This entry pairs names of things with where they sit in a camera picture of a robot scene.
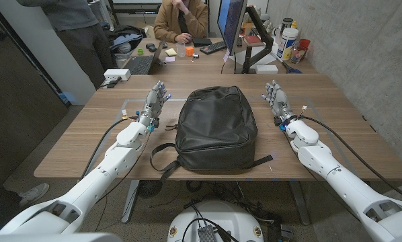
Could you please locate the computer monitor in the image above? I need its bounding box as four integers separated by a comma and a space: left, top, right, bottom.
216, 0, 248, 56

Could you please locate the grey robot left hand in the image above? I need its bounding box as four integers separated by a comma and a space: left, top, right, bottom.
137, 79, 172, 128

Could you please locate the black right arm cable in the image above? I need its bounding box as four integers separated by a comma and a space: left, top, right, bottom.
298, 115, 402, 205

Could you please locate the black wallet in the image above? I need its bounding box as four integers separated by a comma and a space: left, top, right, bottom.
192, 37, 213, 48

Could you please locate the black laptop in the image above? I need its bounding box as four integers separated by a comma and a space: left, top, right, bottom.
122, 40, 167, 75

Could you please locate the grey metal torso module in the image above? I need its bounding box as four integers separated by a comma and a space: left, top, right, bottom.
197, 225, 218, 242

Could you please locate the person in grey sweater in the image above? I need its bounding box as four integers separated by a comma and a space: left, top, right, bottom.
15, 0, 116, 90

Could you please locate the white power strip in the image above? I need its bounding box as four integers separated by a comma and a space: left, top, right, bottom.
103, 69, 132, 82

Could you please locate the white canister blue label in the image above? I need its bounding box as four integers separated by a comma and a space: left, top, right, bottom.
276, 28, 299, 61

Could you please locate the white box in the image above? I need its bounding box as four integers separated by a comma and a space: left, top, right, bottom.
254, 64, 279, 75

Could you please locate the black backpack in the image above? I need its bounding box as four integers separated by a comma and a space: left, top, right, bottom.
149, 85, 274, 181

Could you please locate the grey table leg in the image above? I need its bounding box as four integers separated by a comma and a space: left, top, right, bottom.
288, 181, 311, 226
120, 180, 140, 225

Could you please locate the clear drinking glass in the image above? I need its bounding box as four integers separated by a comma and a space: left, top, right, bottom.
290, 46, 306, 65

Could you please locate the person in tan jacket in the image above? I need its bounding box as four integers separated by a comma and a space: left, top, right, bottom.
153, 0, 209, 44

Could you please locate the black keyboard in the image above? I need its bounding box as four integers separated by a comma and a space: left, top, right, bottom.
199, 40, 228, 56

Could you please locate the person in white sneaker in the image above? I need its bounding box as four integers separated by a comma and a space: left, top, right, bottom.
0, 161, 50, 229

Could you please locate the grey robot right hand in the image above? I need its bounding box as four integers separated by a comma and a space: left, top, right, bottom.
261, 79, 299, 127

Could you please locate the blue handled tool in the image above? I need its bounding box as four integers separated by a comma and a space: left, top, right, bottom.
280, 60, 303, 75

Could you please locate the red book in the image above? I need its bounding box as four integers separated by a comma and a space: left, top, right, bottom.
243, 35, 263, 45

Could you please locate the red cup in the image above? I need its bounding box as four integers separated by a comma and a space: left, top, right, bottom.
298, 38, 311, 60

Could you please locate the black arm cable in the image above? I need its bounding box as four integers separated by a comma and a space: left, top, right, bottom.
80, 116, 140, 181
298, 115, 402, 205

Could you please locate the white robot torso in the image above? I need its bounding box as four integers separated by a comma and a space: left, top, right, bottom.
167, 200, 265, 242

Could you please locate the black round fan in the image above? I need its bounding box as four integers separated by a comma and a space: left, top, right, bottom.
136, 180, 164, 199

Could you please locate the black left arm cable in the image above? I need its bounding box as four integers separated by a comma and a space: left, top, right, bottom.
80, 116, 140, 181

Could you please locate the black-lidded jar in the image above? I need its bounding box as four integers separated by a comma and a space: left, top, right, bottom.
280, 17, 294, 34

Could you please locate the black and blue bag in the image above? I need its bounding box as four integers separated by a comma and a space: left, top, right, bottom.
105, 24, 148, 54

